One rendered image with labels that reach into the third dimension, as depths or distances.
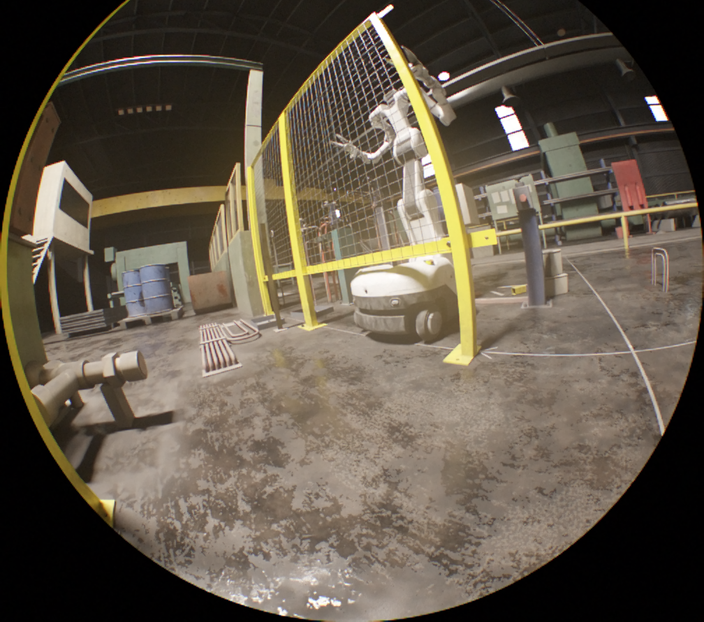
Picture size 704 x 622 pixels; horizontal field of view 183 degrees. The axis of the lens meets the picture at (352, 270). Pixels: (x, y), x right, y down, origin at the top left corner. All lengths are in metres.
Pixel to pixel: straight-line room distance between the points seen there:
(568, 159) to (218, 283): 10.82
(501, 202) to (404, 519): 6.76
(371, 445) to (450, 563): 0.32
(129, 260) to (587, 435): 11.70
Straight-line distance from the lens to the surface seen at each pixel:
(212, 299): 4.24
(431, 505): 0.45
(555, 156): 9.49
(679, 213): 8.31
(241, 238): 2.72
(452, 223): 0.76
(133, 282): 4.89
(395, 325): 0.98
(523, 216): 1.34
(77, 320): 5.34
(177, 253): 10.78
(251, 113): 3.81
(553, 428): 0.58
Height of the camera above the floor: 0.40
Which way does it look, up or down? 1 degrees down
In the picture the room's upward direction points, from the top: 10 degrees counter-clockwise
